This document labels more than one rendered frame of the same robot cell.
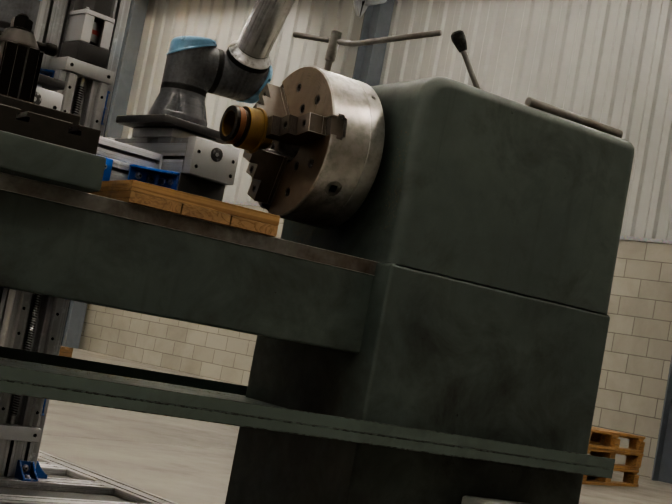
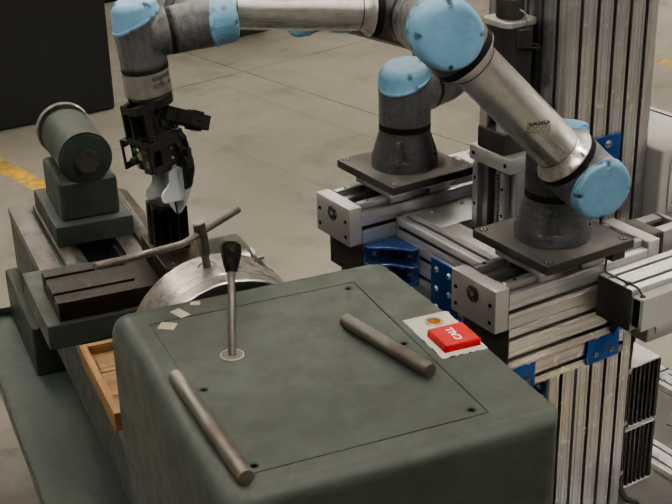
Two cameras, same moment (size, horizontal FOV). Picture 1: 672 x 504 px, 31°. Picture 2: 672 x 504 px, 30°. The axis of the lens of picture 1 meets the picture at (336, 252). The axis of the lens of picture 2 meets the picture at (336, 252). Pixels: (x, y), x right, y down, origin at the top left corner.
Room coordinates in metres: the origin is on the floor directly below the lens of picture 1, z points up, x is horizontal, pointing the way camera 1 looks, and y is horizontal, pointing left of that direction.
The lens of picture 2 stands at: (3.03, -1.83, 2.15)
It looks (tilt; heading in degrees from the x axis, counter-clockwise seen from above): 24 degrees down; 99
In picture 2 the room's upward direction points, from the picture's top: 1 degrees counter-clockwise
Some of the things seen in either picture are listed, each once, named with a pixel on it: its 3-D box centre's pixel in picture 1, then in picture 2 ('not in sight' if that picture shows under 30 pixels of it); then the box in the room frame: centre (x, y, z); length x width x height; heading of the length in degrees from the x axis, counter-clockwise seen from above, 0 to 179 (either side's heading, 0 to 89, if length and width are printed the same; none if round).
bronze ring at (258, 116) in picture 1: (248, 128); not in sight; (2.42, 0.22, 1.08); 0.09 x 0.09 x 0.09; 32
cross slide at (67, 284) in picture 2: (8, 136); (145, 277); (2.19, 0.62, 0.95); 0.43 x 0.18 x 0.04; 32
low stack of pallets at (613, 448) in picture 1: (569, 449); not in sight; (10.50, -2.25, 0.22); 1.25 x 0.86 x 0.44; 142
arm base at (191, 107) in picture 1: (180, 106); (553, 210); (3.08, 0.46, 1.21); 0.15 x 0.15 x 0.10
